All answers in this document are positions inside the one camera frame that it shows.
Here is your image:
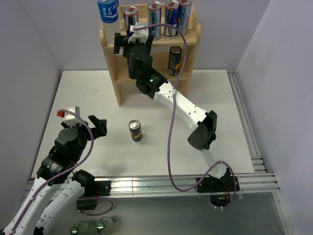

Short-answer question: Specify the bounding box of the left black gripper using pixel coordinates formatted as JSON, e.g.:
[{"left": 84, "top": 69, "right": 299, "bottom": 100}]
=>
[{"left": 62, "top": 114, "right": 107, "bottom": 161}]

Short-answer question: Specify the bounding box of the silver blue can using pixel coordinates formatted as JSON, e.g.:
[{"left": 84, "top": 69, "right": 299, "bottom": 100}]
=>
[
  {"left": 147, "top": 1, "right": 162, "bottom": 40},
  {"left": 178, "top": 0, "right": 192, "bottom": 35},
  {"left": 164, "top": 0, "right": 179, "bottom": 39},
  {"left": 123, "top": 6, "right": 138, "bottom": 36}
]

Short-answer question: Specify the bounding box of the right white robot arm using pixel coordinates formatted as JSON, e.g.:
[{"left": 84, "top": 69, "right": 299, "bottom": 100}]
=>
[{"left": 114, "top": 33, "right": 238, "bottom": 192}]

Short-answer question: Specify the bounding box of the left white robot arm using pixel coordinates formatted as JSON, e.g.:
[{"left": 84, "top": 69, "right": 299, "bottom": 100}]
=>
[{"left": 1, "top": 110, "right": 107, "bottom": 235}]

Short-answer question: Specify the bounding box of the wooden two-tier shelf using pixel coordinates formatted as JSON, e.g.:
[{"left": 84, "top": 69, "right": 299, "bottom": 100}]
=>
[{"left": 100, "top": 7, "right": 201, "bottom": 106}]

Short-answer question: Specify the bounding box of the black can yellow label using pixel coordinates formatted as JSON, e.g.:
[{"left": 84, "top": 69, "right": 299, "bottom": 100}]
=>
[{"left": 129, "top": 119, "right": 142, "bottom": 142}]

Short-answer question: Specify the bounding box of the clear water bottle blue label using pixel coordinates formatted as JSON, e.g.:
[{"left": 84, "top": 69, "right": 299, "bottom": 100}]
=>
[{"left": 97, "top": 0, "right": 120, "bottom": 44}]

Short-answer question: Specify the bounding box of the green glass bottle right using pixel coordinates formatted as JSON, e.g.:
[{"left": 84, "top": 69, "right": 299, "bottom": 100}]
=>
[{"left": 96, "top": 216, "right": 116, "bottom": 235}]

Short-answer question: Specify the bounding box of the green glass bottle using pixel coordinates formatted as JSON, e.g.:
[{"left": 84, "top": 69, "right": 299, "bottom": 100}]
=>
[
  {"left": 96, "top": 216, "right": 116, "bottom": 235},
  {"left": 70, "top": 221, "right": 94, "bottom": 235}
]

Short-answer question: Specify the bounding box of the green glass bottle left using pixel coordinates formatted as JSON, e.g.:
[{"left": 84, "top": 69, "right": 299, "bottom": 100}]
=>
[{"left": 70, "top": 221, "right": 94, "bottom": 235}]

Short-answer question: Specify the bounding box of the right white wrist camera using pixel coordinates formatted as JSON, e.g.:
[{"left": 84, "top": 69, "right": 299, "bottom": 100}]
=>
[{"left": 128, "top": 22, "right": 149, "bottom": 43}]

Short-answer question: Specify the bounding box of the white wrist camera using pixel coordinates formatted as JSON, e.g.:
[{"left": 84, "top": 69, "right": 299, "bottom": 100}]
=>
[
  {"left": 128, "top": 22, "right": 149, "bottom": 43},
  {"left": 57, "top": 106, "right": 82, "bottom": 126}
]

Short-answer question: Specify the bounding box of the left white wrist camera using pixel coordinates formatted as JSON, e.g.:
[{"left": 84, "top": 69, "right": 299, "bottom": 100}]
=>
[{"left": 57, "top": 106, "right": 82, "bottom": 126}]

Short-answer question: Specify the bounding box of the aluminium rail frame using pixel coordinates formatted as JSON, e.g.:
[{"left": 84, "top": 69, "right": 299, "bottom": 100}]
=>
[{"left": 24, "top": 70, "right": 294, "bottom": 235}]

